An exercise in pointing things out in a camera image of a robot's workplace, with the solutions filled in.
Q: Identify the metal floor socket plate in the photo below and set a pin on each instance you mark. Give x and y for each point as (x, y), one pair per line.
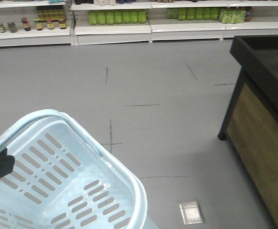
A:
(191, 213)

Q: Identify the light blue plastic basket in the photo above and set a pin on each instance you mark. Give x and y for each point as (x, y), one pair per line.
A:
(63, 178)

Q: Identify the white store shelf unit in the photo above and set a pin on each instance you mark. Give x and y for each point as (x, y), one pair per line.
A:
(157, 27)

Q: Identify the black wooden display table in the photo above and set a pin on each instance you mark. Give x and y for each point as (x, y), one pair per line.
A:
(251, 120)

